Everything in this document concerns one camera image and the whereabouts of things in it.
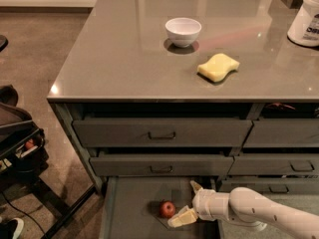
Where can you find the middle right drawer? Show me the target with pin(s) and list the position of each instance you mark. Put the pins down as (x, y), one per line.
(275, 164)

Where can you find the grey kitchen counter cabinet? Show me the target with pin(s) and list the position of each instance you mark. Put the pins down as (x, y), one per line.
(123, 66)

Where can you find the black and white shoe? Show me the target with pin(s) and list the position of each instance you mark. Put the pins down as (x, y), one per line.
(11, 229)

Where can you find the bottom right drawer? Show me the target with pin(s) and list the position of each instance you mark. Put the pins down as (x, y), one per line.
(272, 185)

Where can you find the red apple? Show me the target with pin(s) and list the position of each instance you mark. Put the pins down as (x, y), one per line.
(166, 209)

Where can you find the black cart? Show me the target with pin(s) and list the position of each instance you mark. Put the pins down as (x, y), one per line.
(23, 158)

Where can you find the top right drawer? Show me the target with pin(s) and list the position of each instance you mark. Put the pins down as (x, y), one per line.
(284, 133)

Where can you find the open bottom left drawer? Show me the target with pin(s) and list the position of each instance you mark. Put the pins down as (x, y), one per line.
(132, 210)

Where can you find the top left drawer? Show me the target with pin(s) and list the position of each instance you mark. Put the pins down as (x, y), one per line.
(161, 132)

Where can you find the middle left drawer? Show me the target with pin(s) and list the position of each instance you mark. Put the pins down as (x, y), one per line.
(160, 164)

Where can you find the white ceramic bowl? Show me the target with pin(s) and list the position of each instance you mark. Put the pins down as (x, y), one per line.
(182, 31)

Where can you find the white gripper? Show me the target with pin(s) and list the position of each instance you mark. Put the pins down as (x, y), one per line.
(203, 203)

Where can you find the white plastic jar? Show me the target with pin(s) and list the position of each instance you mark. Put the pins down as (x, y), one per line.
(304, 30)

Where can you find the yellow sponge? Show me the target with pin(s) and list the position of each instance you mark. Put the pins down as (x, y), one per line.
(218, 67)

